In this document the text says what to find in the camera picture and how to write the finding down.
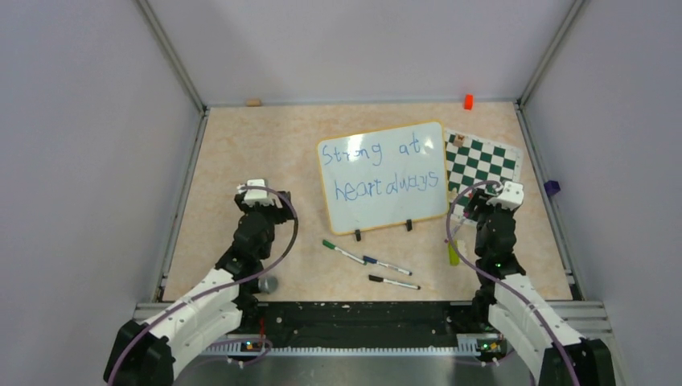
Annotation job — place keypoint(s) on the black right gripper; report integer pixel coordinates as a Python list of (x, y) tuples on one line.
[(478, 203)]

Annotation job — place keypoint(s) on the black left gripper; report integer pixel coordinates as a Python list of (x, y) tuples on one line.
[(282, 213)]

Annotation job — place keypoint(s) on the blue capped marker pen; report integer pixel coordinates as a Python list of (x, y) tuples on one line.
[(386, 265)]

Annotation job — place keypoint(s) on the yellow framed whiteboard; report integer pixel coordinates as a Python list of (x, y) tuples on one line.
[(384, 177)]

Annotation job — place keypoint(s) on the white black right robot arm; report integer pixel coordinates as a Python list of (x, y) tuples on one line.
[(554, 352)]

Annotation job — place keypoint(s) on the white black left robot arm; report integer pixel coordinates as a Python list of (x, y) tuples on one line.
[(157, 350)]

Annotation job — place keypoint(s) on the purple capped marker pen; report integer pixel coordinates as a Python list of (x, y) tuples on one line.
[(455, 218)]

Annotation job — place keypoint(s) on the green white toy brick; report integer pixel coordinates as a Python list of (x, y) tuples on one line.
[(453, 256)]

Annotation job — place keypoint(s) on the green capped marker pen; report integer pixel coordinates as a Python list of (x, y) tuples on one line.
[(331, 246)]

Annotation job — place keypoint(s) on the green white chess mat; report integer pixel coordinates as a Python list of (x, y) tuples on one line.
[(480, 159)]

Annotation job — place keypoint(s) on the purple small object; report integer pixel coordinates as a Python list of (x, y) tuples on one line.
[(552, 187)]

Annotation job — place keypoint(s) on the brown white chess piece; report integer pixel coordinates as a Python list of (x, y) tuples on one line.
[(458, 140)]

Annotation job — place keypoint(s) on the black capped marker pen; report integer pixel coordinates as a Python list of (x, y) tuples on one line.
[(375, 278)]

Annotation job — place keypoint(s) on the small wooden block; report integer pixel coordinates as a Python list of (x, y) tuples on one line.
[(253, 103)]

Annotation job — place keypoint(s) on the orange red small block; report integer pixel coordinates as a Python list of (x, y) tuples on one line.
[(468, 102)]

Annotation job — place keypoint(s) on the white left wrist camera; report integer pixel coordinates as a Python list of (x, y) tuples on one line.
[(256, 191)]

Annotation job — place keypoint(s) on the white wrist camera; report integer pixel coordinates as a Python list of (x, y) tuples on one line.
[(256, 191), (509, 197)]

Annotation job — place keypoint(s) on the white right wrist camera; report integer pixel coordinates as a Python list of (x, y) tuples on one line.
[(509, 197)]

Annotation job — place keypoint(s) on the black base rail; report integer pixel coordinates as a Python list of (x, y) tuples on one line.
[(356, 325)]

